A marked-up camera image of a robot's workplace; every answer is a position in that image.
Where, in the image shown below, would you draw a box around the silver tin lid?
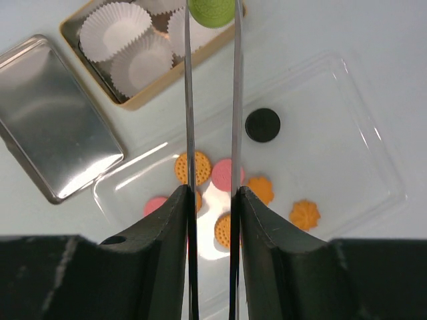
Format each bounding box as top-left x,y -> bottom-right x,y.
1,35 -> 125,204

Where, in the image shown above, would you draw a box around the white paper cup near-right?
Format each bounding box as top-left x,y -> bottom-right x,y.
135,0 -> 186,15

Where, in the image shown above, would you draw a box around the pink sandwich cookie lower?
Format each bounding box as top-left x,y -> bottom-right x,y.
143,196 -> 167,217

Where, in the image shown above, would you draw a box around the white paper cup far-right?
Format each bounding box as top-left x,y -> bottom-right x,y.
167,7 -> 233,57

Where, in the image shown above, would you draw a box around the pink sandwich cookie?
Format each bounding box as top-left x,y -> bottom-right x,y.
211,158 -> 232,192
143,196 -> 167,217

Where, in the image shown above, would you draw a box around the orange round biscuit right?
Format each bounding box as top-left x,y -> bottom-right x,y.
214,213 -> 231,249

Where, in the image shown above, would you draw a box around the orange flower cookie upper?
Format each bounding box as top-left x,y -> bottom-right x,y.
247,176 -> 274,205

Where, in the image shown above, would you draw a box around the clear plastic tray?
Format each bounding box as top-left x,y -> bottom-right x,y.
93,54 -> 405,319

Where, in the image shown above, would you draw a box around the black sandwich cookie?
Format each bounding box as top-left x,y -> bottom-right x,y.
245,108 -> 281,143

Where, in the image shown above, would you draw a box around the pink sandwich cookie upper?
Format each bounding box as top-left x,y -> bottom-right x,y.
211,158 -> 232,192

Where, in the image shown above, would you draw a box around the green sandwich cookie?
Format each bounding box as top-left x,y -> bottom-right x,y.
187,0 -> 235,29

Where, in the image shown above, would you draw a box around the orange flower cookie lower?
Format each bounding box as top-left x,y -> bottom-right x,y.
195,191 -> 203,213

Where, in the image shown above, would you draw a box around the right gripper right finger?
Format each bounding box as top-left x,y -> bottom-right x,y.
239,187 -> 426,319

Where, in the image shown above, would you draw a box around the white paper cup far-left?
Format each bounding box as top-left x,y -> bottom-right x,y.
79,2 -> 152,62

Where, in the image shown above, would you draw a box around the metal tongs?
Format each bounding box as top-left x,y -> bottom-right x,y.
184,1 -> 244,319

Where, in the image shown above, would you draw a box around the orange round biscuit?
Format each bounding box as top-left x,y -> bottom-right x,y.
174,151 -> 212,186
214,213 -> 231,249

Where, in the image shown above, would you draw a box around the orange round biscuit left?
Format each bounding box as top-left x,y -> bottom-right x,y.
174,151 -> 212,186

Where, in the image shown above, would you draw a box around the orange swirl cookie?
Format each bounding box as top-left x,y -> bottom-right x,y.
289,199 -> 321,231

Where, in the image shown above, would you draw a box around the orange flower cookie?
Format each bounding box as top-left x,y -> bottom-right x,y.
247,176 -> 274,205
195,191 -> 203,213

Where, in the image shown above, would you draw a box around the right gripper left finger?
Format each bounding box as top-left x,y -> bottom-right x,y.
1,186 -> 189,319

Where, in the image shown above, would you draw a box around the white paper cup near-left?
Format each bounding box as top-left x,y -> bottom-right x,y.
111,33 -> 173,98

